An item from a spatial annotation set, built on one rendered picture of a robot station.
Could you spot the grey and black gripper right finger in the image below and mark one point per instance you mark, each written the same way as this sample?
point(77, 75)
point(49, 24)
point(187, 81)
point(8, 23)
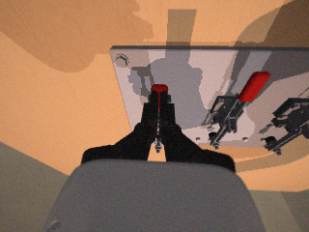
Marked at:
point(178, 147)

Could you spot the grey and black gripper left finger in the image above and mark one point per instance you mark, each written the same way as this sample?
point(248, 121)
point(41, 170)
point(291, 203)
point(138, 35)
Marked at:
point(137, 144)

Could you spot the black toggle clamp with red handle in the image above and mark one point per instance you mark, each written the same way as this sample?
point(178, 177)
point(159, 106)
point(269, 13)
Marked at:
point(223, 106)

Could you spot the grey toggle clamp with red handle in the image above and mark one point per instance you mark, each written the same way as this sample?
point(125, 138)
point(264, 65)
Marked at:
point(295, 114)

